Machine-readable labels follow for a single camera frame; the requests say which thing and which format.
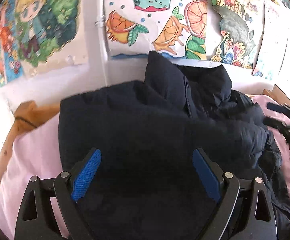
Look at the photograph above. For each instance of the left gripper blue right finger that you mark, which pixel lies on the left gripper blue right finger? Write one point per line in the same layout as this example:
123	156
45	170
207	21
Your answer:
222	187

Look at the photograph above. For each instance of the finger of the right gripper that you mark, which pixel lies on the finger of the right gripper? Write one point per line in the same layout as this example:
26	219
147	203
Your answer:
276	124
284	109

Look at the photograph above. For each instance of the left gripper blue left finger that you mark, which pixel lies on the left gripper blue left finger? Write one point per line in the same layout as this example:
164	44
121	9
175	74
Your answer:
70	186

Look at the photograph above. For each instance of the black puffer jacket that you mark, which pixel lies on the black puffer jacket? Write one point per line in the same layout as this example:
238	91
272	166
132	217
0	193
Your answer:
146	186

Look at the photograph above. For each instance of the pink bed duvet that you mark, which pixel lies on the pink bed duvet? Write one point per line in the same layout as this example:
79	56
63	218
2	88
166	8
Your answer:
146	186

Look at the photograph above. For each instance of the doodle collage drawing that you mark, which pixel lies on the doodle collage drawing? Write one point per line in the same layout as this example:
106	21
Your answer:
274	42

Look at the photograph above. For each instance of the landscape whale drawing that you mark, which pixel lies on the landscape whale drawing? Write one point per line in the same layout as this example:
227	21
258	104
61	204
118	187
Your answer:
241	27

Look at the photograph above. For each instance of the orange mermaid drawing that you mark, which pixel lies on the orange mermaid drawing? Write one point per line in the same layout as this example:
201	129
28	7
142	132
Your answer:
10	65

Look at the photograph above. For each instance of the juice and oranges drawing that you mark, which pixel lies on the juice and oranges drawing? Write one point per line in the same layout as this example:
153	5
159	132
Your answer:
174	28

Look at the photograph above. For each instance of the blond boy drawing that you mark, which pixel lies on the blond boy drawing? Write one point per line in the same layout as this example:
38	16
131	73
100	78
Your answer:
50	35

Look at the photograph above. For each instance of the wooden bed frame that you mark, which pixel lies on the wooden bed frame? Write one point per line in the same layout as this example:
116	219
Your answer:
15	134

